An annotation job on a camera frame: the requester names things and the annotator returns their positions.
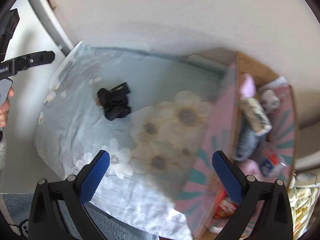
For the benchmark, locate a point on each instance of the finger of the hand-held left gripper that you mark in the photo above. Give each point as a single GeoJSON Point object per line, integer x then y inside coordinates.
{"type": "Point", "coordinates": [32, 60]}

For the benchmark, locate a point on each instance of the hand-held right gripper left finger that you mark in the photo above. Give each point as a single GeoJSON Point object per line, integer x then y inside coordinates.
{"type": "Point", "coordinates": [96, 177]}

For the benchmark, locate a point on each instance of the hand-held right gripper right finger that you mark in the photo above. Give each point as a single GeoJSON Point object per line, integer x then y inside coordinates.
{"type": "Point", "coordinates": [226, 177]}

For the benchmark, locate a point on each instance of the clear plastic mask bag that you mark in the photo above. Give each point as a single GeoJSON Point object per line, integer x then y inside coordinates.
{"type": "Point", "coordinates": [272, 160]}

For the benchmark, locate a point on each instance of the pink cardboard box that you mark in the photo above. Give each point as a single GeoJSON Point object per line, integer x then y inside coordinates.
{"type": "Point", "coordinates": [220, 120]}

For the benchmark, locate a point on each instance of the printed tissue pack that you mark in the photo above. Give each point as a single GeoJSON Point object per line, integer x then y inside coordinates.
{"type": "Point", "coordinates": [257, 116]}

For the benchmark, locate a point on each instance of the black cloth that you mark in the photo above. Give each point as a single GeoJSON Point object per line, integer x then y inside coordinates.
{"type": "Point", "coordinates": [115, 103]}

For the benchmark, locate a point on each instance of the white spotted sock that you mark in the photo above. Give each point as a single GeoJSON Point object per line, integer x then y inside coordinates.
{"type": "Point", "coordinates": [270, 100]}

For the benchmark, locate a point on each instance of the pink fluffy cloth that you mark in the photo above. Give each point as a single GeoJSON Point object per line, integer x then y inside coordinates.
{"type": "Point", "coordinates": [247, 86]}

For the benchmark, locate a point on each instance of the person's left forearm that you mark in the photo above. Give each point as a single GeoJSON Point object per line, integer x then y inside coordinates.
{"type": "Point", "coordinates": [2, 152]}

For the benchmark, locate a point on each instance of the person's left hand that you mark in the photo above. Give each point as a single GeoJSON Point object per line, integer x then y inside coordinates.
{"type": "Point", "coordinates": [5, 111]}

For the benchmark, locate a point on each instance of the orange snack packet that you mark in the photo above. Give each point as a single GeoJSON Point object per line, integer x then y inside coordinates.
{"type": "Point", "coordinates": [225, 203]}

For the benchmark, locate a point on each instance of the pink fluffy item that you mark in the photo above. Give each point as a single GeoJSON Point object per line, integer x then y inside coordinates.
{"type": "Point", "coordinates": [252, 168]}

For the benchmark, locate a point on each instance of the blue-grey fluffy cloth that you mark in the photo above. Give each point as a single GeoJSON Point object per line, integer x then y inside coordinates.
{"type": "Point", "coordinates": [247, 140]}

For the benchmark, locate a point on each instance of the floral tablecloth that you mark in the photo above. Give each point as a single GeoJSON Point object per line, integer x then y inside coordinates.
{"type": "Point", "coordinates": [82, 130]}

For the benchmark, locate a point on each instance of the brown door hinge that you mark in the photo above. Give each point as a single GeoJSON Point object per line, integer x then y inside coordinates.
{"type": "Point", "coordinates": [50, 0]}

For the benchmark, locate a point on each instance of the yellow floral fabric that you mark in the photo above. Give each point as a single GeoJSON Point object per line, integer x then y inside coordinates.
{"type": "Point", "coordinates": [302, 205]}

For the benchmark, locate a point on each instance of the small black box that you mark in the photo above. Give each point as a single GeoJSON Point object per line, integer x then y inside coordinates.
{"type": "Point", "coordinates": [122, 88]}

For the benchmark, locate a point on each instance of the white plastic packet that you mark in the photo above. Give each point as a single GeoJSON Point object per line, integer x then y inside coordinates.
{"type": "Point", "coordinates": [276, 82]}

